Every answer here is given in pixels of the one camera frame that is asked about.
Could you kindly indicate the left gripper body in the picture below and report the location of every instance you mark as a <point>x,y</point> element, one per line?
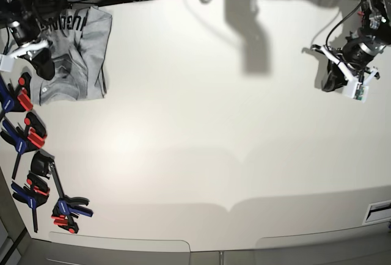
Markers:
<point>361,51</point>

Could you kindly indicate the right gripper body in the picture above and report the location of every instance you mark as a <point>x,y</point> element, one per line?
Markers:
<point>27,37</point>

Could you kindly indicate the grey T-shirt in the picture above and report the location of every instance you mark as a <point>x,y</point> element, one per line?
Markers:
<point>79,39</point>

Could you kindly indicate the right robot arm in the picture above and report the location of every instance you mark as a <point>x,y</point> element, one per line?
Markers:
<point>23,19</point>

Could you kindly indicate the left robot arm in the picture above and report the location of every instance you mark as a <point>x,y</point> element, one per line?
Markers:
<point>375,21</point>

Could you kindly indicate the top blue red bar clamp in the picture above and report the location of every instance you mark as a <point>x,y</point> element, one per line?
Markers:
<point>16,99</point>

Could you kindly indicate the long blue red bar clamp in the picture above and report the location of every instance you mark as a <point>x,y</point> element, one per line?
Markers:
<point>66,209</point>

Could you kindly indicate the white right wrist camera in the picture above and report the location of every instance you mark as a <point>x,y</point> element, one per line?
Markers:
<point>6,63</point>

